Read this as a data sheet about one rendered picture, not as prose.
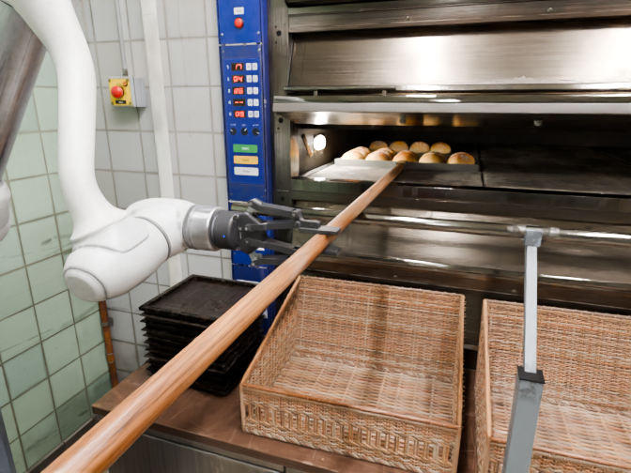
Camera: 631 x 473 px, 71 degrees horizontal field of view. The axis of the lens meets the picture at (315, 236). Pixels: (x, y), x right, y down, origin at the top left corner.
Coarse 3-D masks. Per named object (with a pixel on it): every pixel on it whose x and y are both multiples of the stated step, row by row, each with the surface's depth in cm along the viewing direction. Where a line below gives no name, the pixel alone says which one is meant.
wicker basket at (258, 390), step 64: (320, 320) 150; (384, 320) 144; (448, 320) 138; (256, 384) 124; (320, 384) 137; (384, 384) 136; (448, 384) 136; (320, 448) 111; (384, 448) 106; (448, 448) 101
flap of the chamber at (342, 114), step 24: (312, 120) 138; (336, 120) 135; (360, 120) 132; (384, 120) 130; (408, 120) 127; (432, 120) 124; (456, 120) 122; (480, 120) 120; (504, 120) 117; (528, 120) 115; (552, 120) 113; (576, 120) 111; (600, 120) 109; (624, 120) 107
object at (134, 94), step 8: (112, 80) 151; (120, 80) 150; (128, 80) 149; (136, 80) 152; (128, 88) 150; (136, 88) 152; (144, 88) 155; (112, 96) 153; (128, 96) 151; (136, 96) 152; (144, 96) 156; (112, 104) 154; (120, 104) 153; (128, 104) 152; (136, 104) 153; (144, 104) 156
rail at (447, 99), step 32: (288, 96) 126; (320, 96) 123; (352, 96) 120; (384, 96) 117; (416, 96) 115; (448, 96) 112; (480, 96) 110; (512, 96) 108; (544, 96) 105; (576, 96) 103; (608, 96) 101
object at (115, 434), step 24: (312, 240) 74; (288, 264) 64; (264, 288) 56; (240, 312) 50; (216, 336) 45; (192, 360) 41; (144, 384) 37; (168, 384) 38; (120, 408) 34; (144, 408) 35; (96, 432) 32; (120, 432) 32; (144, 432) 35; (72, 456) 30; (96, 456) 30
